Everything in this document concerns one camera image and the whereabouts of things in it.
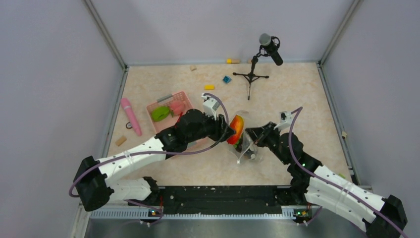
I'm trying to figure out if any purple cable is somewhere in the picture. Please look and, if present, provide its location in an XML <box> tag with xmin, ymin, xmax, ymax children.
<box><xmin>288</xmin><ymin>107</ymin><xmax>408</xmax><ymax>238</ymax></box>
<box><xmin>68</xmin><ymin>93</ymin><xmax>230</xmax><ymax>198</ymax></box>

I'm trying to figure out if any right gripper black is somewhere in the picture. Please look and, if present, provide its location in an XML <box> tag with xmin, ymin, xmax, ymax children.
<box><xmin>245</xmin><ymin>121</ymin><xmax>290</xmax><ymax>165</ymax></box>

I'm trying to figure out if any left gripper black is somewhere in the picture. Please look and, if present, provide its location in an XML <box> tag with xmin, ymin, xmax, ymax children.
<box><xmin>186</xmin><ymin>109</ymin><xmax>235</xmax><ymax>143</ymax></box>

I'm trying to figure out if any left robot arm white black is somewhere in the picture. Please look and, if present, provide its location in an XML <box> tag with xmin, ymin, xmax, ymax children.
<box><xmin>69</xmin><ymin>109</ymin><xmax>235</xmax><ymax>212</ymax></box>

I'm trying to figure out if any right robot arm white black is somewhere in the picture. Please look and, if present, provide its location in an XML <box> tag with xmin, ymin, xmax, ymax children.
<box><xmin>245</xmin><ymin>122</ymin><xmax>408</xmax><ymax>238</ymax></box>

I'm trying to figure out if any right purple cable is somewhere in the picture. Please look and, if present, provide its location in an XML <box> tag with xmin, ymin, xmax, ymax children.
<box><xmin>288</xmin><ymin>107</ymin><xmax>408</xmax><ymax>238</ymax></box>

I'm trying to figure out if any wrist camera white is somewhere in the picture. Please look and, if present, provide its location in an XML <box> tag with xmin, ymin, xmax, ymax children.
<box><xmin>201</xmin><ymin>93</ymin><xmax>220</xmax><ymax>120</ymax></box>
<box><xmin>274</xmin><ymin>111</ymin><xmax>292</xmax><ymax>131</ymax></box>

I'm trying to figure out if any pink toy peach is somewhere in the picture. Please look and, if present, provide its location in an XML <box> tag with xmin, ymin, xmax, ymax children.
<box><xmin>169</xmin><ymin>100</ymin><xmax>185</xmax><ymax>116</ymax></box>

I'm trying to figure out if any green toy pepper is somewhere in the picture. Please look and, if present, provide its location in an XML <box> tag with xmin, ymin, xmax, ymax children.
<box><xmin>151</xmin><ymin>106</ymin><xmax>171</xmax><ymax>122</ymax></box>

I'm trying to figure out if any pink perforated plastic basket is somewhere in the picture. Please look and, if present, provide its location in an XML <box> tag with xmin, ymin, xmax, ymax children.
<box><xmin>146</xmin><ymin>91</ymin><xmax>196</xmax><ymax>133</ymax></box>

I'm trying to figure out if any blue square block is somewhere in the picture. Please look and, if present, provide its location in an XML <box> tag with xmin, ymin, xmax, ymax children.
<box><xmin>222</xmin><ymin>76</ymin><xmax>231</xmax><ymax>84</ymax></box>

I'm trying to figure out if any black microphone with grey head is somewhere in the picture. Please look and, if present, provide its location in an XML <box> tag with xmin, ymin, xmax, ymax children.
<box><xmin>259</xmin><ymin>33</ymin><xmax>283</xmax><ymax>66</ymax></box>

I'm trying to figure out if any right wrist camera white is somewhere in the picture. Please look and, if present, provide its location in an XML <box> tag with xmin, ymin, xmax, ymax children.
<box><xmin>274</xmin><ymin>111</ymin><xmax>292</xmax><ymax>131</ymax></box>

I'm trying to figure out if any yellow and wood cylinder block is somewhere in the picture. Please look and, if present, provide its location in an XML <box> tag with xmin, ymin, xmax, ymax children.
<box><xmin>226</xmin><ymin>59</ymin><xmax>241</xmax><ymax>64</ymax></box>

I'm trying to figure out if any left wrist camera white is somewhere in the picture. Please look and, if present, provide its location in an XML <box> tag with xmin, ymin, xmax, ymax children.
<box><xmin>201</xmin><ymin>93</ymin><xmax>220</xmax><ymax>120</ymax></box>

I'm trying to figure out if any clear dotted zip top bag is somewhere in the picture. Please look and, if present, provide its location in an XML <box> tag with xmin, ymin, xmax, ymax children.
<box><xmin>227</xmin><ymin>110</ymin><xmax>263</xmax><ymax>164</ymax></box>

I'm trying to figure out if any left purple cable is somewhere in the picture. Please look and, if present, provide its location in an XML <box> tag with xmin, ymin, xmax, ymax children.
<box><xmin>68</xmin><ymin>93</ymin><xmax>230</xmax><ymax>198</ymax></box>

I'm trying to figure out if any tan wooden block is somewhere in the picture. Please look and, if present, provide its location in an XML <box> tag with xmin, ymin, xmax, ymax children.
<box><xmin>115</xmin><ymin>136</ymin><xmax>127</xmax><ymax>147</ymax></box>

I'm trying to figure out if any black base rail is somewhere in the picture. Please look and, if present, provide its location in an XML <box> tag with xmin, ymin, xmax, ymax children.
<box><xmin>151</xmin><ymin>185</ymin><xmax>299</xmax><ymax>215</ymax></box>

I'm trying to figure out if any pink cylindrical tube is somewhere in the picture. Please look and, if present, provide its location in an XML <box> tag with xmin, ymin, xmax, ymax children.
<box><xmin>120</xmin><ymin>98</ymin><xmax>142</xmax><ymax>136</ymax></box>

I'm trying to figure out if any yellow rectangular block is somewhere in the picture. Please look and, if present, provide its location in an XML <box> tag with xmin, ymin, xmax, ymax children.
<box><xmin>204</xmin><ymin>85</ymin><xmax>215</xmax><ymax>90</ymax></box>

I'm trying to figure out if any black microphone tripod stand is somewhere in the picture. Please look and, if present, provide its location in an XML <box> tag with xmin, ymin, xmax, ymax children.
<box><xmin>232</xmin><ymin>49</ymin><xmax>269</xmax><ymax>101</ymax></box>

